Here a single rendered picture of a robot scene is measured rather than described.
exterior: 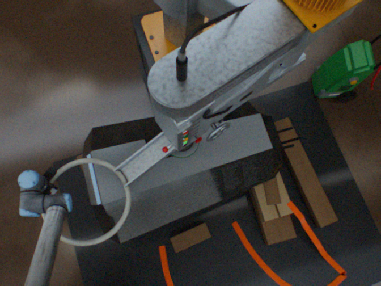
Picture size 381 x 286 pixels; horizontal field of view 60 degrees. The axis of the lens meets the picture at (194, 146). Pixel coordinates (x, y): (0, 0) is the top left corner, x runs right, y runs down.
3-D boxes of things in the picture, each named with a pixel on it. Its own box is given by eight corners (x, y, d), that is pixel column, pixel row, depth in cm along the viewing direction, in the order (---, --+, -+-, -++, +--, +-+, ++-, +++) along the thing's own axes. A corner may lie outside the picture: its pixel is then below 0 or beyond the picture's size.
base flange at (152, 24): (139, 20, 237) (139, 16, 233) (204, 2, 243) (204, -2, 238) (161, 80, 226) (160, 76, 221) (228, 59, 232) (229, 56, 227)
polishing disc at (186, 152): (183, 164, 202) (183, 163, 201) (157, 142, 205) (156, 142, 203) (205, 138, 206) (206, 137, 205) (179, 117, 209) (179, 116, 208)
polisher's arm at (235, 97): (275, 47, 200) (304, -11, 153) (300, 75, 196) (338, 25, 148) (174, 113, 187) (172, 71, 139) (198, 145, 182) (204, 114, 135)
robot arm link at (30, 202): (41, 215, 154) (42, 188, 158) (15, 217, 153) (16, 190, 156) (47, 217, 163) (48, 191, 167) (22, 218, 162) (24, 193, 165)
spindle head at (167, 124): (208, 87, 187) (216, 42, 144) (231, 117, 183) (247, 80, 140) (155, 121, 181) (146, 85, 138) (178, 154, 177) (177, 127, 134)
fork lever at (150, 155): (206, 92, 189) (204, 90, 184) (227, 118, 186) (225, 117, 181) (113, 165, 196) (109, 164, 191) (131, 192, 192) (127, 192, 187)
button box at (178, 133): (188, 138, 165) (189, 118, 138) (191, 142, 165) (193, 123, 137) (174, 147, 164) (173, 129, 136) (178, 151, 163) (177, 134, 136)
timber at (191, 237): (176, 252, 267) (176, 252, 255) (170, 238, 270) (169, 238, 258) (210, 236, 271) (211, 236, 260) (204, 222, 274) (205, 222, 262)
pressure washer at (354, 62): (344, 67, 317) (402, 8, 233) (351, 102, 308) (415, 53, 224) (308, 70, 315) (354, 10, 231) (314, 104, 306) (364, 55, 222)
